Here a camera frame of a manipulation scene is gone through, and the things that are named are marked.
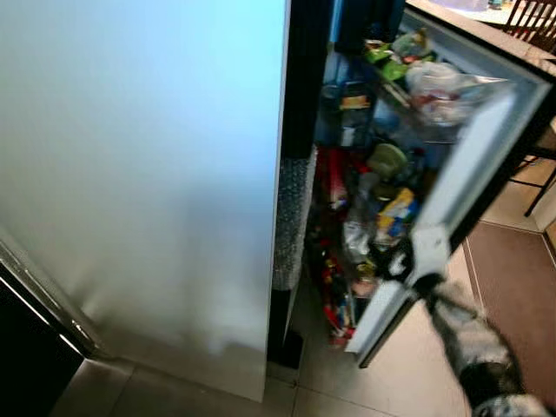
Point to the fridge door with shelves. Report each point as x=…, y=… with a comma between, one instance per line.
x=473, y=165

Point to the white closed fridge door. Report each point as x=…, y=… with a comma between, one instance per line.
x=148, y=174

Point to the yellow and blue package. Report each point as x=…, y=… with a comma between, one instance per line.
x=400, y=213

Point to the jar with green lid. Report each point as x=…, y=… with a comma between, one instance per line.
x=387, y=159

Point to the red food package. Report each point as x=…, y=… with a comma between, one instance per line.
x=330, y=178

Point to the grey bubble wrap sheet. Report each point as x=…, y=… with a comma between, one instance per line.
x=294, y=221

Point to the brown floor mat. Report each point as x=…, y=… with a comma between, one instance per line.
x=517, y=287

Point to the dark jar with yellow label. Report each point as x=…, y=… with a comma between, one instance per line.
x=355, y=113

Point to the white plastic bag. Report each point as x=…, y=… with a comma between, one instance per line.
x=439, y=87

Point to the black chair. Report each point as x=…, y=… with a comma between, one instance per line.
x=543, y=148

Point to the green food package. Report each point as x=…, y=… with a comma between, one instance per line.
x=395, y=54

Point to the round white table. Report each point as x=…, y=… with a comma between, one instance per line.
x=473, y=9

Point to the brown wooden chair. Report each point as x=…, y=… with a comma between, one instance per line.
x=534, y=22

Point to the black cabinet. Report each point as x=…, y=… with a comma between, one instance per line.
x=30, y=356

